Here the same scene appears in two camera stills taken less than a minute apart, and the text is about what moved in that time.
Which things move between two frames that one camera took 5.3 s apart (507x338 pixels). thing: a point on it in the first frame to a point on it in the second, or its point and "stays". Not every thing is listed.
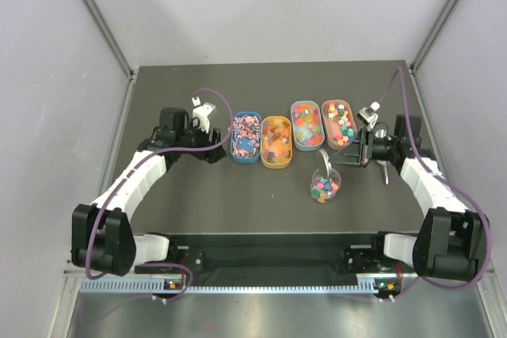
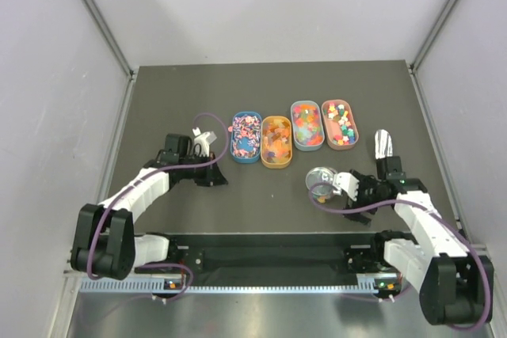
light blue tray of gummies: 307,124 stays
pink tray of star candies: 340,123 stays
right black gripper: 352,154 to 364,181
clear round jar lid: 325,157 to 320,180
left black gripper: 204,145 to 210,172
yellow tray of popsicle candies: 276,138 stays
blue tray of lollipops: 245,134 stays
